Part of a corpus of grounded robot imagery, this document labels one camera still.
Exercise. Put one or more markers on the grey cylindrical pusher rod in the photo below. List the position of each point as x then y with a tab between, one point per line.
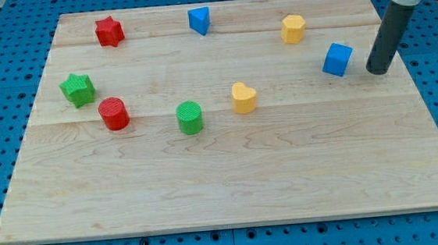
389	35

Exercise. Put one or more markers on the yellow hexagon block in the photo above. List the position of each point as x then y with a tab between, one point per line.
293	29

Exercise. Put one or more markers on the blue triangle block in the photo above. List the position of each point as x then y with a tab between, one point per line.
199	19

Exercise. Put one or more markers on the wooden board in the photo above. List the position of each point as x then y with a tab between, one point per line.
317	147

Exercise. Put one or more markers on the yellow heart block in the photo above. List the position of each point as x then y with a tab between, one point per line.
243	98

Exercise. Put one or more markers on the blue cube block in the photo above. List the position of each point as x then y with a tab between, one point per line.
337	59

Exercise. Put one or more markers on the green star block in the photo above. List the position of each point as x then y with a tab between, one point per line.
78	89

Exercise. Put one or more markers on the red star block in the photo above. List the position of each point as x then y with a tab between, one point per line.
109	32

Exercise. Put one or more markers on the red cylinder block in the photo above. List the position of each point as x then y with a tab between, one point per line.
113	113

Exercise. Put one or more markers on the green cylinder block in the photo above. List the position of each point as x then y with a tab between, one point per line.
189	117

